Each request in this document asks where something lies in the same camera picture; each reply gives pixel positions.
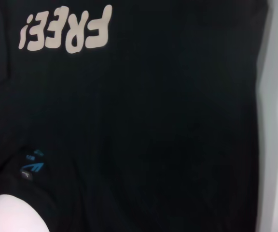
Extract black shirt with FREE print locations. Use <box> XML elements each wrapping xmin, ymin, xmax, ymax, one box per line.
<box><xmin>0</xmin><ymin>0</ymin><xmax>274</xmax><ymax>232</ymax></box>

